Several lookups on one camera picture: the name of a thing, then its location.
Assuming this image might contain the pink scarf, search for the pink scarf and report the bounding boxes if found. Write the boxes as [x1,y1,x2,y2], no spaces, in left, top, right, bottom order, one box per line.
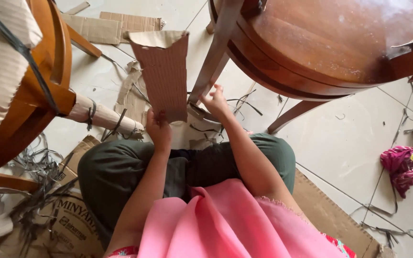
[136,178,347,258]

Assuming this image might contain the person's left hand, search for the person's left hand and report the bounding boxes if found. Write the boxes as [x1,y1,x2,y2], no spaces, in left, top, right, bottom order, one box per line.
[146,108,173,151]

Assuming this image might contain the round dark wooden table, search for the round dark wooden table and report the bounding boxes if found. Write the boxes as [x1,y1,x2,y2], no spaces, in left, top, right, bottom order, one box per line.
[188,0,413,134]

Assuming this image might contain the cardboard wrapping on chair leg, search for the cardboard wrapping on chair leg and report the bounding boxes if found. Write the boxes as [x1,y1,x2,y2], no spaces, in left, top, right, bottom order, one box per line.
[64,94,145,136]

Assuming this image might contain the light wooden chair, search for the light wooden chair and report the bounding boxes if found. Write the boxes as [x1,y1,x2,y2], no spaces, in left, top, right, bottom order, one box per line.
[0,0,103,194]

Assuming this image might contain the heap of black plastic straps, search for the heap of black plastic straps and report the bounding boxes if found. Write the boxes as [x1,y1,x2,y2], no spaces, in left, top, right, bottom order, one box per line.
[0,133,80,251]

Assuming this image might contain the torn brown corrugated cardboard piece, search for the torn brown corrugated cardboard piece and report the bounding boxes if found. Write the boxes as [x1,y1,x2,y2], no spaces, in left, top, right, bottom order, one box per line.
[127,30,190,123]

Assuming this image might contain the dark green trousers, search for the dark green trousers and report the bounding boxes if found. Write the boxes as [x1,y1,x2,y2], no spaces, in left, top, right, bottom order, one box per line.
[77,133,296,248]

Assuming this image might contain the flat cardboard sheets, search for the flat cardboard sheets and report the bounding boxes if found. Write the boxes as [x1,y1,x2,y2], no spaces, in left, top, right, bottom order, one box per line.
[61,2,166,46]

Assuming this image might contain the printed flattened cardboard carton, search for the printed flattened cardboard carton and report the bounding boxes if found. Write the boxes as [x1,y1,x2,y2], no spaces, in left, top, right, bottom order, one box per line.
[0,135,383,258]

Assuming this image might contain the long torn cardboard scrap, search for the long torn cardboard scrap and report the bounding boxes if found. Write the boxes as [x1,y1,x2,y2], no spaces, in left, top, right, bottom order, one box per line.
[115,61,150,125]

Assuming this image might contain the loose black straps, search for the loose black straps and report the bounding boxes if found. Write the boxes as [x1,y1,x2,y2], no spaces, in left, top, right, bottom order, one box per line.
[350,81,413,248]

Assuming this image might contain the black plastic strap on chair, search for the black plastic strap on chair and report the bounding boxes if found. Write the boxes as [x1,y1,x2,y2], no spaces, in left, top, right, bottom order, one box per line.
[0,0,61,114]

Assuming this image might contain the magenta patterned cloth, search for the magenta patterned cloth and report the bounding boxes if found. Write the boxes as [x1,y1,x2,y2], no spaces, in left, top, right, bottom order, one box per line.
[380,146,413,199]

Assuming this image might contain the person's right hand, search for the person's right hand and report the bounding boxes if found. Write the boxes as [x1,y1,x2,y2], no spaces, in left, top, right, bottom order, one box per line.
[199,84,232,123]

